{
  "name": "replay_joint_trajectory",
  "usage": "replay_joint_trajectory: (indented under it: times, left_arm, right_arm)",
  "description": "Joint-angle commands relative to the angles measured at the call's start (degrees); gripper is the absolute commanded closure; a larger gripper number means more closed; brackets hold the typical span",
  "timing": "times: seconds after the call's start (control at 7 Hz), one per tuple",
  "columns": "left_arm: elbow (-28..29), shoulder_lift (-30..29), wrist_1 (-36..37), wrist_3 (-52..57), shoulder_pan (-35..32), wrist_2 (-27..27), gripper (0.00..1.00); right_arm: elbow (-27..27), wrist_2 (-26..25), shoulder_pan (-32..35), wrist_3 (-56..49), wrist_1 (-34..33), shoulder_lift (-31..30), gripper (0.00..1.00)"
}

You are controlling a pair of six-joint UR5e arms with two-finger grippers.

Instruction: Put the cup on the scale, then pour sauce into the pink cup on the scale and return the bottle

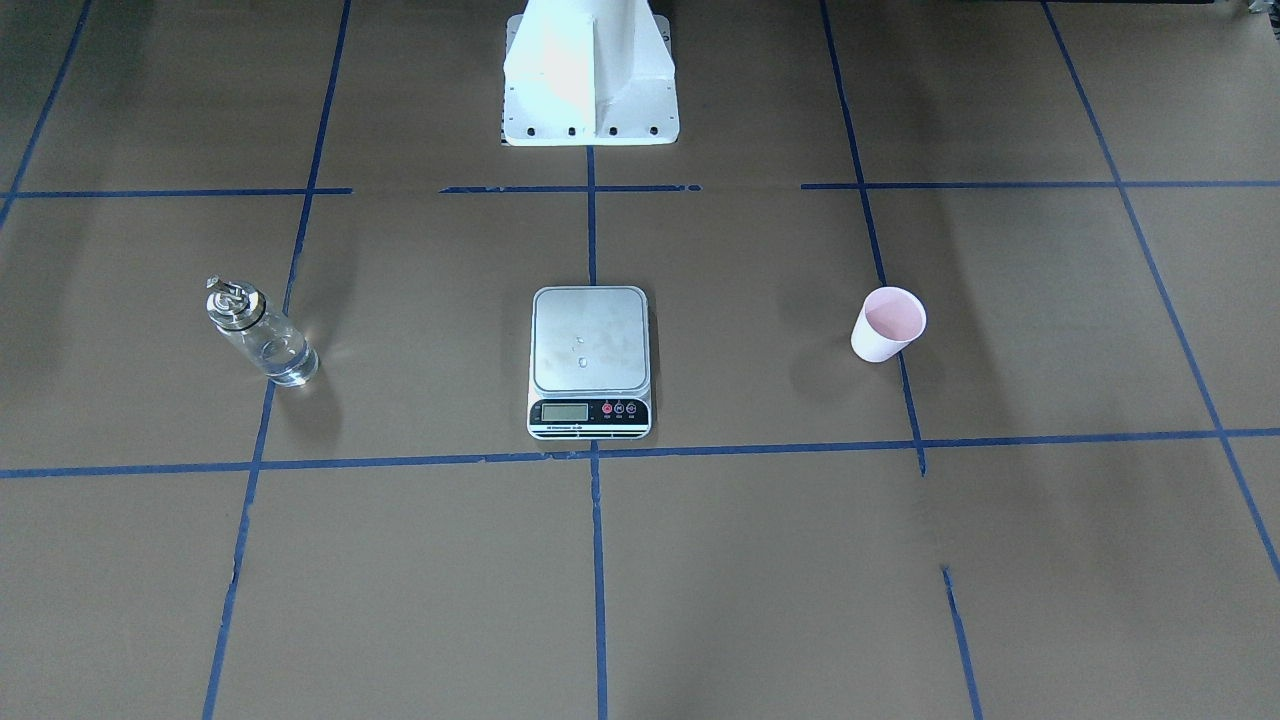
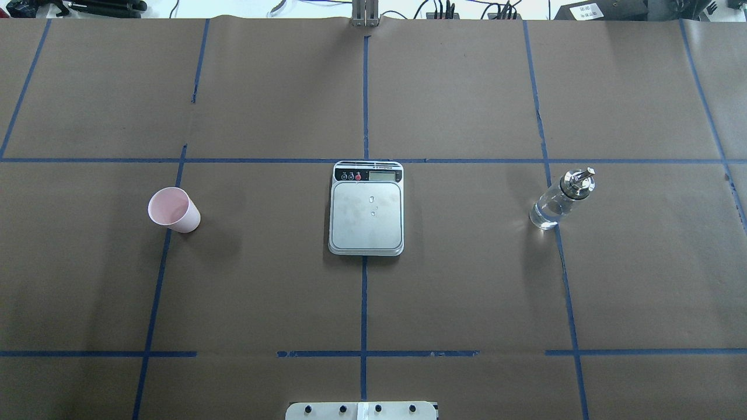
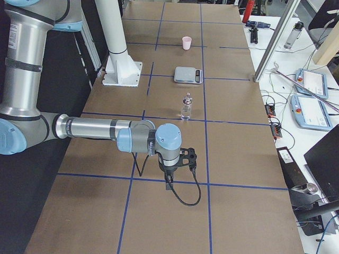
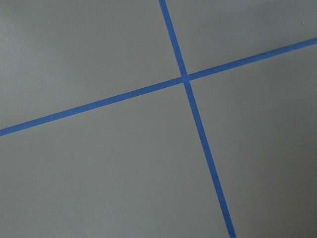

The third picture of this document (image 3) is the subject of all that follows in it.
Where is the teach pendant tablet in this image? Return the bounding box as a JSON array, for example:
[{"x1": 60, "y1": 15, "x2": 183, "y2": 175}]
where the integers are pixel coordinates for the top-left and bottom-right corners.
[
  {"x1": 290, "y1": 95, "x2": 333, "y2": 131},
  {"x1": 295, "y1": 69, "x2": 328, "y2": 99}
]

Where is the clear glass sauce bottle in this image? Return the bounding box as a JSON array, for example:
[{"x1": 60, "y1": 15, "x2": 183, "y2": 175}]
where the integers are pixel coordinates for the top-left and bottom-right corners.
[{"x1": 181, "y1": 92, "x2": 193, "y2": 120}]

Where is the black folded tripod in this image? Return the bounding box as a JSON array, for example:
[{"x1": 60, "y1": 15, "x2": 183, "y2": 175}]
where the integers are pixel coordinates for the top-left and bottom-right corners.
[{"x1": 249, "y1": 25, "x2": 258, "y2": 44}]

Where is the pink plastic cup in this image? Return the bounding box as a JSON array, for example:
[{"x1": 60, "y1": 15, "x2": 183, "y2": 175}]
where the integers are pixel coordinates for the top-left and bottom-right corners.
[{"x1": 182, "y1": 37, "x2": 192, "y2": 50}]

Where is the folded dark blue umbrella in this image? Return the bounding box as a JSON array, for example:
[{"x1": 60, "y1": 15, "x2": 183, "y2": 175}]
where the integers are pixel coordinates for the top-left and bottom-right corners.
[{"x1": 245, "y1": 20, "x2": 271, "y2": 29}]

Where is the reacher grabber stick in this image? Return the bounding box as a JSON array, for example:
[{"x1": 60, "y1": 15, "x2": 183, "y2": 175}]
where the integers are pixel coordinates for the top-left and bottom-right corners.
[{"x1": 272, "y1": 62, "x2": 338, "y2": 113}]

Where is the near teach pendant tablet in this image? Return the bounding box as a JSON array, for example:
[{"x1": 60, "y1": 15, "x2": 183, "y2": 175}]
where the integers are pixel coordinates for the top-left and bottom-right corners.
[{"x1": 290, "y1": 95, "x2": 333, "y2": 131}]

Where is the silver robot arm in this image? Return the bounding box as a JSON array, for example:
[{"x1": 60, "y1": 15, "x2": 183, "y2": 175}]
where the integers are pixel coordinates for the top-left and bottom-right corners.
[{"x1": 1, "y1": 1, "x2": 183, "y2": 190}]

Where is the grey digital kitchen scale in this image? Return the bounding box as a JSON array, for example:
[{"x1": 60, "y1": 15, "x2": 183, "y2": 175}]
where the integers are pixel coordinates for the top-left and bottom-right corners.
[{"x1": 174, "y1": 66, "x2": 203, "y2": 84}]

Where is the black monitor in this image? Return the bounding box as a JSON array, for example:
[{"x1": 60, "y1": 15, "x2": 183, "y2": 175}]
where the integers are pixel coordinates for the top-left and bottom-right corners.
[{"x1": 304, "y1": 126, "x2": 338, "y2": 196}]

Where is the black camera cable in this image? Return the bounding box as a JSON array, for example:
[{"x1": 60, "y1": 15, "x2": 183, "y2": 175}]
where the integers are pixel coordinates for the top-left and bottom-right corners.
[{"x1": 132, "y1": 152, "x2": 201, "y2": 206}]

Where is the red metal bottle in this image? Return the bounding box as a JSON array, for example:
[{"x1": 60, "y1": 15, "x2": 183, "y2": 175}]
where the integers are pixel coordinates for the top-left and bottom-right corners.
[{"x1": 242, "y1": 0, "x2": 255, "y2": 23}]

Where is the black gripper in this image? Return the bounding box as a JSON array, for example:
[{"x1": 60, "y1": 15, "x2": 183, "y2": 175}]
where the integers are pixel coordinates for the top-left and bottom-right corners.
[{"x1": 158, "y1": 158, "x2": 178, "y2": 190}]

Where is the black box white label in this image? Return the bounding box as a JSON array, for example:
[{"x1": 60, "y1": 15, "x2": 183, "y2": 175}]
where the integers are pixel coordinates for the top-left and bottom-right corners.
[{"x1": 276, "y1": 147, "x2": 308, "y2": 189}]

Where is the clear water bottle black lid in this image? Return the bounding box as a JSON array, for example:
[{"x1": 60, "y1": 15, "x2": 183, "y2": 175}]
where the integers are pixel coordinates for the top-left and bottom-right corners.
[{"x1": 284, "y1": 21, "x2": 304, "y2": 49}]

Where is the white pillar with base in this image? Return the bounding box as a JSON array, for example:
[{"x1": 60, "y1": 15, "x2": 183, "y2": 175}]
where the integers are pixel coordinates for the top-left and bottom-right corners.
[{"x1": 95, "y1": 0, "x2": 142, "y2": 87}]

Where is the wooden beam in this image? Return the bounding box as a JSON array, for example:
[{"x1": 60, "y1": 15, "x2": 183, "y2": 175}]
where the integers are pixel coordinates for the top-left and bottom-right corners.
[{"x1": 313, "y1": 22, "x2": 339, "y2": 65}]

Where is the far teach pendant tablet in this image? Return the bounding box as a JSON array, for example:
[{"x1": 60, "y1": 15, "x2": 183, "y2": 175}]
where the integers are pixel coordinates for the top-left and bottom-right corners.
[{"x1": 295, "y1": 69, "x2": 328, "y2": 99}]

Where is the aluminium frame post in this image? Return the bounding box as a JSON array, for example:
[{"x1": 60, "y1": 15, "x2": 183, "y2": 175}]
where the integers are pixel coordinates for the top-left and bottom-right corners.
[{"x1": 253, "y1": 0, "x2": 300, "y2": 82}]

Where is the orange black terminal strip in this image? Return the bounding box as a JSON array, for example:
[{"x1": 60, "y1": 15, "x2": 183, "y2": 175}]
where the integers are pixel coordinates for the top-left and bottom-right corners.
[{"x1": 264, "y1": 103, "x2": 282, "y2": 140}]

